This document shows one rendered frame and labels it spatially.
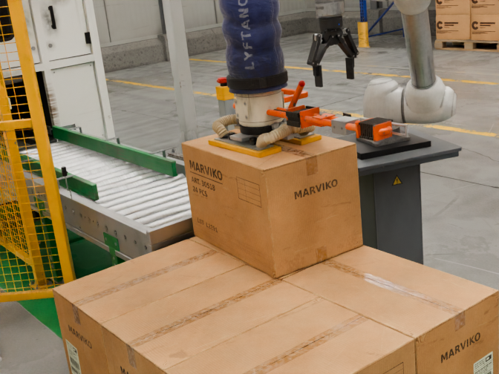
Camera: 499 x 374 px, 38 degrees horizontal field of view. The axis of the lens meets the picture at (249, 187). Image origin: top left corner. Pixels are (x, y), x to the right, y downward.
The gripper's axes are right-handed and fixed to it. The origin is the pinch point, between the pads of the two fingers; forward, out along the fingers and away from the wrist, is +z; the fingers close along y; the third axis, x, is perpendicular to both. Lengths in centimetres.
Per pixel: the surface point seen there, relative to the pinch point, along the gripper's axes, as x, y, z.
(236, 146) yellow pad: -39.3, 15.4, 24.9
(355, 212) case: -10, -14, 53
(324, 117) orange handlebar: -2.9, 3.0, 12.4
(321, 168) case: -10.4, 0.1, 32.0
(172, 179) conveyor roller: -152, -15, 68
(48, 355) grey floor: -121, 76, 121
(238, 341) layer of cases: 14, 57, 67
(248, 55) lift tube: -34.8, 8.9, -7.7
